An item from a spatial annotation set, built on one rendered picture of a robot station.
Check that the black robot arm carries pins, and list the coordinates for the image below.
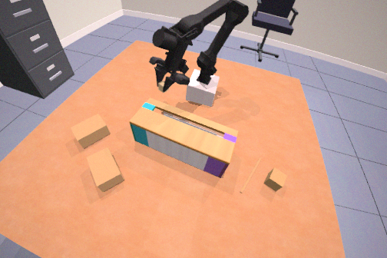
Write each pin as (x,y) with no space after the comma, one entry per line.
(179,36)

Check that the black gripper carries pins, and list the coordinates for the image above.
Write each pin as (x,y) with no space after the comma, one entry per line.
(169,65)

